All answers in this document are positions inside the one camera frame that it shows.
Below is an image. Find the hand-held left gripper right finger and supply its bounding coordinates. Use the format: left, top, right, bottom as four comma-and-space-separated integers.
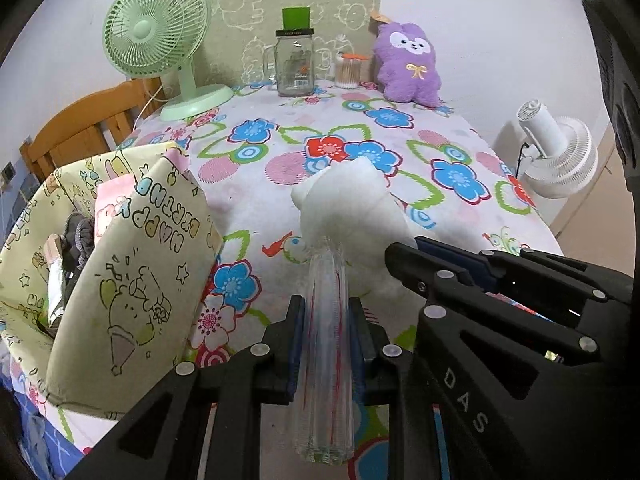
348, 296, 417, 480

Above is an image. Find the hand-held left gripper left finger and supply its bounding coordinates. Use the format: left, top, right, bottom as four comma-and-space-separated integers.
67, 295, 307, 480

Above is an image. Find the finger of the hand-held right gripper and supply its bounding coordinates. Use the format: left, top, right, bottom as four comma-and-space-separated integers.
416, 237, 628, 311
384, 241, 602, 364

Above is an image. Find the white towel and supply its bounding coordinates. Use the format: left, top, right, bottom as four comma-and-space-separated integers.
291, 156, 418, 296

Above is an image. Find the cartoon printed storage box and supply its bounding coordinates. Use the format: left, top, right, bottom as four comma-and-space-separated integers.
0, 142, 223, 418

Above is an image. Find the grey cloth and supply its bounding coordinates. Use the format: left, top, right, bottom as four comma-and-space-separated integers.
62, 212, 99, 261

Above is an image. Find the white standing fan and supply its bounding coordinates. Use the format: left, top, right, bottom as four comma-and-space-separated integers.
492, 99, 599, 200

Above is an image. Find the purple plush bunny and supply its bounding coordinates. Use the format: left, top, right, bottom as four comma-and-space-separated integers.
370, 10, 443, 108

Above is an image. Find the cotton swab jar orange lid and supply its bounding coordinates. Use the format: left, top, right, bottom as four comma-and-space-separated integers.
334, 51, 370, 90

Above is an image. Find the glass jar mug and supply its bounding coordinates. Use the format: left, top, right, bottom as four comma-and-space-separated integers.
262, 30, 316, 97

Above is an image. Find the green printed board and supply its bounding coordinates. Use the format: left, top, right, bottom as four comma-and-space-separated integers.
202, 0, 383, 88

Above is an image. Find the green plastic cup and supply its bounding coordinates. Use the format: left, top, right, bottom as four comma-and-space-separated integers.
281, 6, 312, 32

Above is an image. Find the wooden chair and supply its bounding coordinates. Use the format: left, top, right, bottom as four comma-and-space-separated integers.
20, 80, 168, 183

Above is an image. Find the green desk fan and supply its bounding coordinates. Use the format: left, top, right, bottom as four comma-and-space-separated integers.
102, 0, 235, 122

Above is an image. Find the black fan cable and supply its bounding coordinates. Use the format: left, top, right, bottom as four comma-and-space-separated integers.
515, 141, 532, 179

